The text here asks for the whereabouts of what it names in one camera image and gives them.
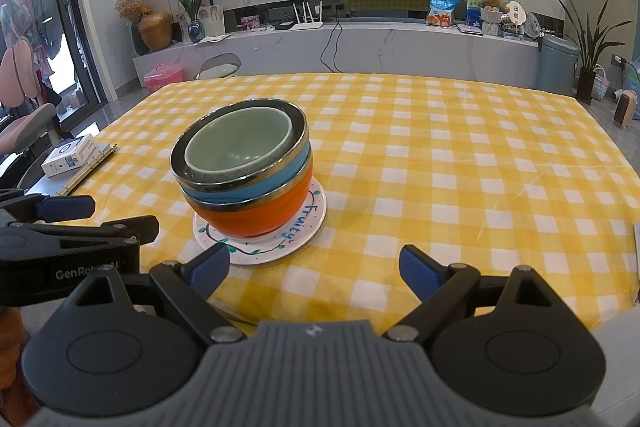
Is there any orange steel bowl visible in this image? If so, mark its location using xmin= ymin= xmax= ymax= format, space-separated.
xmin=181 ymin=152 xmax=314 ymax=239

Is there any grey-blue trash can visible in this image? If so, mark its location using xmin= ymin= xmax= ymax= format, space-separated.
xmin=536 ymin=34 xmax=581 ymax=95

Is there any person's left forearm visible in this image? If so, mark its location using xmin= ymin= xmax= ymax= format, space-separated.
xmin=0 ymin=307 xmax=26 ymax=390

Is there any dried flower bunch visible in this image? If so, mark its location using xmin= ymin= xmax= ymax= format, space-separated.
xmin=115 ymin=0 xmax=151 ymax=22

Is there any blue steel bowl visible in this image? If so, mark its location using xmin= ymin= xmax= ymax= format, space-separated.
xmin=170 ymin=98 xmax=311 ymax=202

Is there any blue snack bag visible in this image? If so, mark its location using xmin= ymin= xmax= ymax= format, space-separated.
xmin=426 ymin=0 xmax=459 ymax=28

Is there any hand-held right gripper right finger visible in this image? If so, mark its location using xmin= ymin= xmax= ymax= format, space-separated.
xmin=384 ymin=244 xmax=568 ymax=342

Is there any pink space heater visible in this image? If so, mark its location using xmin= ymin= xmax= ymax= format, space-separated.
xmin=614 ymin=89 xmax=640 ymax=129

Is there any pink desk chair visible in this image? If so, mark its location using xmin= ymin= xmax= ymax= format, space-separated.
xmin=0 ymin=36 xmax=58 ymax=158

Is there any white marble television console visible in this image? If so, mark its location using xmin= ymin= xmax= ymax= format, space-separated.
xmin=132 ymin=21 xmax=543 ymax=92

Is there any golden vase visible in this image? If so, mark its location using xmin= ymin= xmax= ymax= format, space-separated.
xmin=138 ymin=11 xmax=173 ymax=52

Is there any plant in blue vase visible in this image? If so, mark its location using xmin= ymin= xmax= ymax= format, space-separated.
xmin=164 ymin=0 xmax=215 ymax=44

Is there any black cable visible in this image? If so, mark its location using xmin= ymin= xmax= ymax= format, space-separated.
xmin=320 ymin=21 xmax=343 ymax=74

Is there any white round hand fan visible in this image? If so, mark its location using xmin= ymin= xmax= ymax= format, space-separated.
xmin=502 ymin=2 xmax=527 ymax=38

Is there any white router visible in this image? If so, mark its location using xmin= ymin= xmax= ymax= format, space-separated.
xmin=291 ymin=2 xmax=323 ymax=31

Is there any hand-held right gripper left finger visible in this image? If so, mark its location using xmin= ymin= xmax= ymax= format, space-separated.
xmin=75 ymin=242 xmax=243 ymax=344

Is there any potted long-leaf plant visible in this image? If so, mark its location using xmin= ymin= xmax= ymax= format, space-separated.
xmin=556 ymin=0 xmax=633 ymax=104

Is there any ring binder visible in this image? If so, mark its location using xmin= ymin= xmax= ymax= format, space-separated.
xmin=25 ymin=142 xmax=119 ymax=198

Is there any white woven basket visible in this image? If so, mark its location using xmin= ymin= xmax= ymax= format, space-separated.
xmin=591 ymin=66 xmax=611 ymax=102

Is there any black sliding door frame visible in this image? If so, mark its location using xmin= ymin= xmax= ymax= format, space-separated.
xmin=47 ymin=0 xmax=113 ymax=105

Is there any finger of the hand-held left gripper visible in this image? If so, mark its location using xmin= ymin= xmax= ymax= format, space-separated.
xmin=0 ymin=188 xmax=96 ymax=224
xmin=0 ymin=215 xmax=160 ymax=253

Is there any white cardboard box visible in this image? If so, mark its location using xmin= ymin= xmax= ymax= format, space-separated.
xmin=41 ymin=133 xmax=97 ymax=178

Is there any pink storage box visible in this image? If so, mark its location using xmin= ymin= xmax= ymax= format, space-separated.
xmin=143 ymin=63 xmax=183 ymax=94

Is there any yellow checked tablecloth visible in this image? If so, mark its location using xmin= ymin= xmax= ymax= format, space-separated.
xmin=25 ymin=73 xmax=640 ymax=338

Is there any large white fruit-print plate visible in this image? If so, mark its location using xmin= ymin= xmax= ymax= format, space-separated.
xmin=193 ymin=177 xmax=327 ymax=266

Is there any green ceramic bowl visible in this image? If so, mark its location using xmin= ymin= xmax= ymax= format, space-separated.
xmin=185 ymin=107 xmax=293 ymax=185

